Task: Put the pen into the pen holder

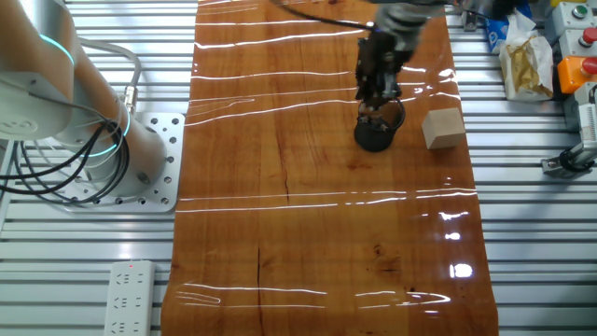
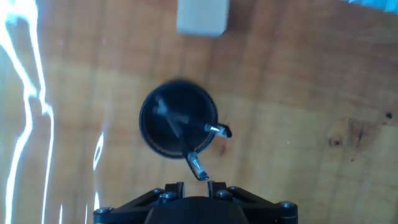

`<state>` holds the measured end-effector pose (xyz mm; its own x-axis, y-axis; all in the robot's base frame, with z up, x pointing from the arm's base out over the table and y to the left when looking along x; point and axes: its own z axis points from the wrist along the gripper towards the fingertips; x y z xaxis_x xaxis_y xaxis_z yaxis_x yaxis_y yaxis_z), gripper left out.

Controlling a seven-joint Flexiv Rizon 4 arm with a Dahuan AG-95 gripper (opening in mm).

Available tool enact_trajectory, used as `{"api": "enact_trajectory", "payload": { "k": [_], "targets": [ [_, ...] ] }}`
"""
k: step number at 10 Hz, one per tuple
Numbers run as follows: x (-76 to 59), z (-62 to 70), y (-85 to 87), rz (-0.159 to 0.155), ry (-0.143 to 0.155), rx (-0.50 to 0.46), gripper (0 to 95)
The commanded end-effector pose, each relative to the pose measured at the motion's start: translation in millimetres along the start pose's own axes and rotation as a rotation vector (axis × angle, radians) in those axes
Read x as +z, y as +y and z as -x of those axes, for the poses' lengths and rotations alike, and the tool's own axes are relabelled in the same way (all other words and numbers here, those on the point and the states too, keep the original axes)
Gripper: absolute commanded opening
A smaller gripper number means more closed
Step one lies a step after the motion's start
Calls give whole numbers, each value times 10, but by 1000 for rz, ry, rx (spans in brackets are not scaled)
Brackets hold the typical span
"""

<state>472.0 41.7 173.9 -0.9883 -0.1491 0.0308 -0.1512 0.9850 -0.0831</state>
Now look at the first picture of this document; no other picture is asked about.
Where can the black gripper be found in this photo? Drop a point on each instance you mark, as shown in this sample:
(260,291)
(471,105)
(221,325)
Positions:
(380,58)

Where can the clear black gel pen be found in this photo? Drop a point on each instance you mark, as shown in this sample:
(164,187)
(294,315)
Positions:
(383,125)
(365,120)

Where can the black mesh pen holder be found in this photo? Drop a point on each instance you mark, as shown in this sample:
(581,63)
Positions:
(373,142)

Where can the light wooden block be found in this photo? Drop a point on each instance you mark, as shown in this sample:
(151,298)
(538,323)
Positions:
(443,130)

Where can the white paper bag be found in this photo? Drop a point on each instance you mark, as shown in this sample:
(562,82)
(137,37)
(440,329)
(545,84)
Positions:
(527,70)

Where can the wood grain table mat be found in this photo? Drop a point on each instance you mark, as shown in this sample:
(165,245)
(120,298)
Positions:
(303,233)

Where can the orange box with red button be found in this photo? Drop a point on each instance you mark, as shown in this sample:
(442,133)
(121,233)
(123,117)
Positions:
(576,74)

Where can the grey box with red button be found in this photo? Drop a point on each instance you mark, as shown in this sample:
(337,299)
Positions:
(578,42)

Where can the grey control device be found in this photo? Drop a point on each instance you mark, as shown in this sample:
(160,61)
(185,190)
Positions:
(585,112)

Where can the grey box with green button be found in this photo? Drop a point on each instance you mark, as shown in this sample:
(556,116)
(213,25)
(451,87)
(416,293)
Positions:
(576,16)

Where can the silver robot mounting plate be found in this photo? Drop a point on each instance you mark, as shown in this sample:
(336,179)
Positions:
(163,154)

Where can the white power strip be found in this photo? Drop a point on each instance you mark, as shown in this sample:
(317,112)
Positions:
(129,298)

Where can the silver metal bracket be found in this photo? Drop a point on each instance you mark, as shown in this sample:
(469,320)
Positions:
(571,161)

